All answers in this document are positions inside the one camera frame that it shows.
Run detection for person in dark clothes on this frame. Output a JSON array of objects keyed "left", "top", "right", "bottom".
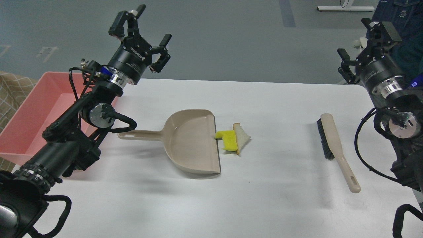
[{"left": 371, "top": 0, "right": 423, "bottom": 87}]

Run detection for white bread slice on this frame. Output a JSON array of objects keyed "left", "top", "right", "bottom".
[{"left": 232, "top": 123, "right": 251, "bottom": 156}]

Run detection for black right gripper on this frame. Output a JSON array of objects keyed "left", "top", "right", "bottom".
[{"left": 337, "top": 18, "right": 404, "bottom": 96}]

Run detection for beige hand brush black bristles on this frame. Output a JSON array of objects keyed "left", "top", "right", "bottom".
[{"left": 316, "top": 113, "right": 361, "bottom": 193}]

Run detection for beige checkered cloth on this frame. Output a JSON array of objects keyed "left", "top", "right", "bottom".
[{"left": 0, "top": 71, "right": 38, "bottom": 172}]

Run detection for beige plastic dustpan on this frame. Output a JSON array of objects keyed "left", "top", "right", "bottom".
[{"left": 117, "top": 109, "right": 221, "bottom": 174}]

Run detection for yellow sponge piece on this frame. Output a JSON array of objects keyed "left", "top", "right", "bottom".
[{"left": 214, "top": 130, "right": 238, "bottom": 152}]

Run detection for white desk leg base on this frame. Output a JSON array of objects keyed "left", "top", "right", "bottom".
[{"left": 316, "top": 0, "right": 375, "bottom": 12}]

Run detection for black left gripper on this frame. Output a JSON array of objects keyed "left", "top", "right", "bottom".
[{"left": 107, "top": 4, "right": 172, "bottom": 85}]

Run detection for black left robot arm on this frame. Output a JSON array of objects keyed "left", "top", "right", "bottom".
[{"left": 1, "top": 4, "right": 172, "bottom": 238}]

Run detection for pink plastic bin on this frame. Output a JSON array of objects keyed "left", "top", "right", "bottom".
[{"left": 0, "top": 72, "right": 118, "bottom": 166}]

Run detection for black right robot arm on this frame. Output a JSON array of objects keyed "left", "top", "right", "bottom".
[{"left": 337, "top": 18, "right": 422, "bottom": 193}]

